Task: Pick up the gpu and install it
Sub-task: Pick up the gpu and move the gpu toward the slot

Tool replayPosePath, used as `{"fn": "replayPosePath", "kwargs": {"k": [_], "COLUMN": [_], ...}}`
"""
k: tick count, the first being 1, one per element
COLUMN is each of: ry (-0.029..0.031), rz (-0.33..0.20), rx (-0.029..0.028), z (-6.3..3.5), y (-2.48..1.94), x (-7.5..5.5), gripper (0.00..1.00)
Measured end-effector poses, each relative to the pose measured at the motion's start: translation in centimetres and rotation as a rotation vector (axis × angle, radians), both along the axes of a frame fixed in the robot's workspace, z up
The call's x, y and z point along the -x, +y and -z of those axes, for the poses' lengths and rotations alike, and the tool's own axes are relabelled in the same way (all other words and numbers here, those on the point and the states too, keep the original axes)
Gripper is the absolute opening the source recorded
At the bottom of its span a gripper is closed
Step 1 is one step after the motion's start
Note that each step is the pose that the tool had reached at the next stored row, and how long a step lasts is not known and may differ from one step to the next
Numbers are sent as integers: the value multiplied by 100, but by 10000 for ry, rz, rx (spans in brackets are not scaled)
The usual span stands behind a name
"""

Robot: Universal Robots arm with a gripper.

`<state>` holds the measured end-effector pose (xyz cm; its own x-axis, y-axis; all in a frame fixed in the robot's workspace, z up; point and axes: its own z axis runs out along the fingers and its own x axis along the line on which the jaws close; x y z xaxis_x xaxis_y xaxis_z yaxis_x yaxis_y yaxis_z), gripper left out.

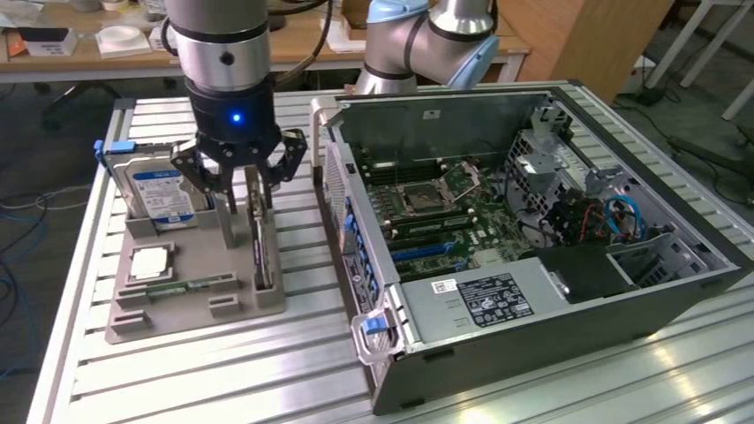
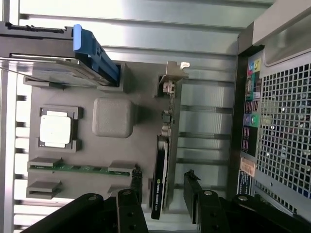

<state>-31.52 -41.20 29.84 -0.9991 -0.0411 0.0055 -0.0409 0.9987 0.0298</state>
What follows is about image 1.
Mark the white table frame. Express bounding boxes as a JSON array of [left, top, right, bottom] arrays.
[[644, 0, 754, 121]]

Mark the grey parts rack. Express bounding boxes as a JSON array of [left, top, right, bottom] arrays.
[[104, 165, 288, 345]]

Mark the blue floor cable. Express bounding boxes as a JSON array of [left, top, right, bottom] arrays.
[[0, 207, 49, 382]]

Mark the metal socket cover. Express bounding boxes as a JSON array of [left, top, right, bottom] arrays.
[[435, 161, 483, 192]]

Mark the blue wire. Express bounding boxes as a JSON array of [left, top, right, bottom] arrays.
[[604, 193, 649, 243]]

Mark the wooden desk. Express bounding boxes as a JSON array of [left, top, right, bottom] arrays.
[[0, 0, 531, 86]]

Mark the white paper stack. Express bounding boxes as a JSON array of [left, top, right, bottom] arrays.
[[320, 17, 369, 54]]

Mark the blue expansion slot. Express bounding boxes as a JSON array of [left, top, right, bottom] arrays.
[[391, 240, 453, 262]]

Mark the grey floor cable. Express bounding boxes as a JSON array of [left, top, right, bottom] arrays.
[[0, 185, 96, 212]]

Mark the small white labelled box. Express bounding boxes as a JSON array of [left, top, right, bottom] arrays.
[[146, 25, 177, 52]]

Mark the wooden cabinet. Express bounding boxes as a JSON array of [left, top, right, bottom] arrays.
[[516, 0, 676, 103]]

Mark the green graphics card black cooler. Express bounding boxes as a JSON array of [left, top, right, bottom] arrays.
[[244, 167, 276, 293]]

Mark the red wire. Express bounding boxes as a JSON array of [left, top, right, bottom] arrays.
[[579, 207, 607, 243]]

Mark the open black PC case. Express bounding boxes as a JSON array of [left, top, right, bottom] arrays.
[[309, 83, 754, 416]]

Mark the green RAM stick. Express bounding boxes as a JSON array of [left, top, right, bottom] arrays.
[[144, 278, 212, 299]]

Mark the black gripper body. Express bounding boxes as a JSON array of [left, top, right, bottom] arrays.
[[185, 74, 286, 169]]

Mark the grey disk bay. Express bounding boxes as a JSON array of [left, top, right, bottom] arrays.
[[605, 224, 715, 289]]

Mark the blue disk caddy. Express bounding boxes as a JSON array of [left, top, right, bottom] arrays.
[[92, 134, 205, 208]]

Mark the black chair base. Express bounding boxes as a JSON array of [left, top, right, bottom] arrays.
[[38, 81, 124, 132]]

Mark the hard disk blue label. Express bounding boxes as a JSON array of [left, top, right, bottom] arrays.
[[110, 152, 212, 231]]

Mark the silver CPU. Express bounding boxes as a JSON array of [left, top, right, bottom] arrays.
[[128, 247, 170, 279]]

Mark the black RAM stick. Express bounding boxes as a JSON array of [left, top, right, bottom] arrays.
[[387, 214, 477, 239]]

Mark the metal drive cage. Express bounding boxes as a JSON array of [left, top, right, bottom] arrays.
[[505, 105, 591, 192]]

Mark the grey power supply unit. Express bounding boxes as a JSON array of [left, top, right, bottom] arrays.
[[399, 258, 576, 345]]

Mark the green motherboard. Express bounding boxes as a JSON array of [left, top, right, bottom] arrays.
[[352, 148, 547, 284]]

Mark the white box black lid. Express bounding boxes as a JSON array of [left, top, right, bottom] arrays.
[[16, 26, 80, 57]]

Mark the white box on desk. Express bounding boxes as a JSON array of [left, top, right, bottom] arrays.
[[94, 25, 154, 60]]

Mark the CPU socket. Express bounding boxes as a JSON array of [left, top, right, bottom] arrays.
[[397, 180, 453, 214]]

